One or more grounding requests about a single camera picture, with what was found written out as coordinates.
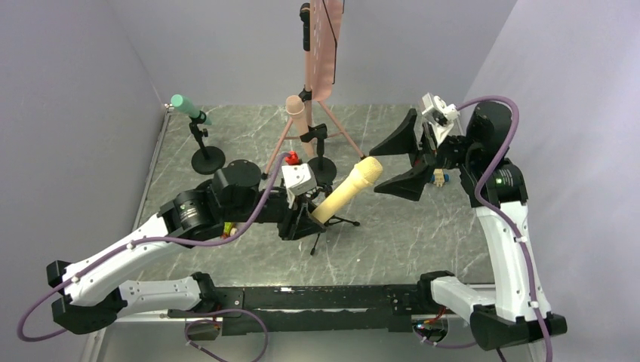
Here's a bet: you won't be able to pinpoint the black shock mount tripod stand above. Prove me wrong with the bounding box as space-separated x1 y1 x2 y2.
309 206 361 256

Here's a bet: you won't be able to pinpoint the yellow microphone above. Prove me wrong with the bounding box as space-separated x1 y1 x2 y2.
311 157 383 224

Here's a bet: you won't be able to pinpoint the black round-base mic stand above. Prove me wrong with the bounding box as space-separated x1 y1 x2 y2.
189 111 226 175
300 124 337 186

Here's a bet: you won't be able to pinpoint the pink microphone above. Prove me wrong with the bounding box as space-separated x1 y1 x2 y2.
285 95 309 137

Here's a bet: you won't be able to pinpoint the teal microphone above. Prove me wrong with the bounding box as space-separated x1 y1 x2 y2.
171 94 212 125

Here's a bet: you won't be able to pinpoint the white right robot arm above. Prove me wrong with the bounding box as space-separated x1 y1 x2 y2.
371 100 568 351

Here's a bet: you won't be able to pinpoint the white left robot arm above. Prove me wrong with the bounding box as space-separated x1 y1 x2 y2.
47 160 322 334

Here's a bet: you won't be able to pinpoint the pink music stand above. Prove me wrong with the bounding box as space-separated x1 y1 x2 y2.
262 1 365 179

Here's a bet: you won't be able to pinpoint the beige toy car blue wheels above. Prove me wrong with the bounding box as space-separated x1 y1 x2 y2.
431 169 450 187

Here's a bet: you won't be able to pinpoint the colourful toy block car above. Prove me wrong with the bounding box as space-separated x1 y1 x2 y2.
221 222 238 238

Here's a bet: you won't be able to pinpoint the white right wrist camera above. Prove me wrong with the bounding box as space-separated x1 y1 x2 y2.
419 93 460 147

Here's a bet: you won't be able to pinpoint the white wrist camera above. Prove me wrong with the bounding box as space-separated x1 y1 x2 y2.
281 151 318 197
419 93 460 147

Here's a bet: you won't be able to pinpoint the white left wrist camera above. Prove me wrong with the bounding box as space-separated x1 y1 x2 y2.
281 151 318 197

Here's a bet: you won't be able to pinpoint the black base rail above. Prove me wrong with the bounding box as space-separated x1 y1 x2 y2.
167 284 441 336

